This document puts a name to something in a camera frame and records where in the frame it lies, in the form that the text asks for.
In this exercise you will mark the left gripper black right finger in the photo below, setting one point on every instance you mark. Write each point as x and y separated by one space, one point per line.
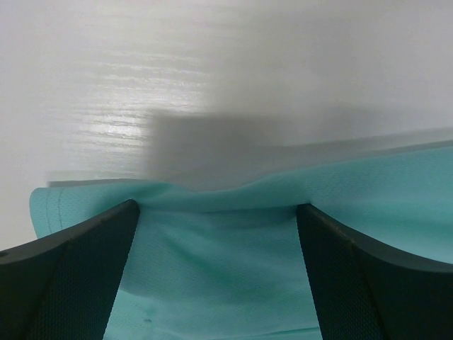
365 289

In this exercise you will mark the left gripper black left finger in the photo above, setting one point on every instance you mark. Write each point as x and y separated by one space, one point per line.
63 286

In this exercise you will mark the teal t shirt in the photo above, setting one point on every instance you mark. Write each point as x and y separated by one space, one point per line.
228 265

